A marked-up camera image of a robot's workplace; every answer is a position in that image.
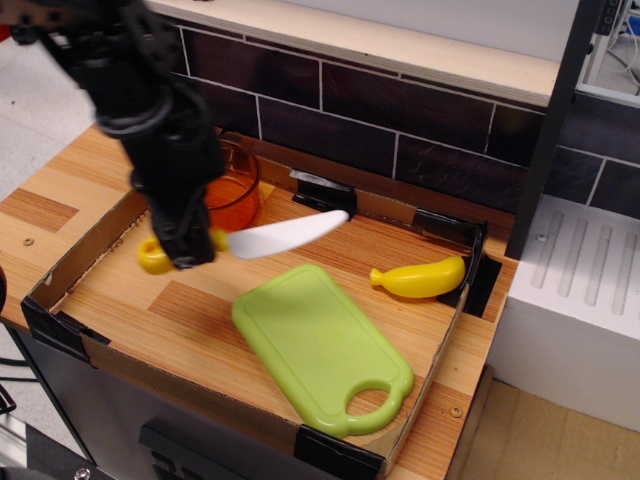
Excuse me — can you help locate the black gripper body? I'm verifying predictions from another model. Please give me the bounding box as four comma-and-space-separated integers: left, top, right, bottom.
97, 84, 224, 210

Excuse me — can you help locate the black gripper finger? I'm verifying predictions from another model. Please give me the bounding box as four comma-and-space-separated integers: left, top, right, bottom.
149, 187, 215, 269

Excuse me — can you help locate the yellow handled white toy knife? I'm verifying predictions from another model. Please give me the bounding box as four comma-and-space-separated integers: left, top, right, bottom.
137, 210, 350, 275

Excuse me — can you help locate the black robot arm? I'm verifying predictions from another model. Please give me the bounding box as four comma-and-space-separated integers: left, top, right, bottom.
1, 1, 225, 269

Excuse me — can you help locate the green plastic cutting board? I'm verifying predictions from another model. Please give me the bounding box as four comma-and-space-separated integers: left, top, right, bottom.
232, 264, 414, 438

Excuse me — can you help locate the cardboard fence with black tape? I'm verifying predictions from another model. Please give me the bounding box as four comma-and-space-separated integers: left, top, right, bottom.
23, 129, 514, 479

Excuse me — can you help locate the light wooden shelf board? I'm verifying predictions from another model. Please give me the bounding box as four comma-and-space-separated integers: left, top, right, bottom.
149, 1, 559, 107

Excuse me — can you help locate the orange transparent plastic pot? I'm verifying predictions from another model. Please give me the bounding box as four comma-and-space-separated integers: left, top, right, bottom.
205, 140, 261, 232

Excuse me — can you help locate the yellow toy banana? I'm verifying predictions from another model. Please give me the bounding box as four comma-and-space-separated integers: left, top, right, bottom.
369, 256, 466, 299

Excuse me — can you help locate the white toy sink drainboard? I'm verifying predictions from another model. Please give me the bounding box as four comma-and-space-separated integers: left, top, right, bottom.
488, 196, 639, 430

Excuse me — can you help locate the black upright shelf post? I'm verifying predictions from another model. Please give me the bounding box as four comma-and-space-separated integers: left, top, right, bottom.
505, 0, 604, 260

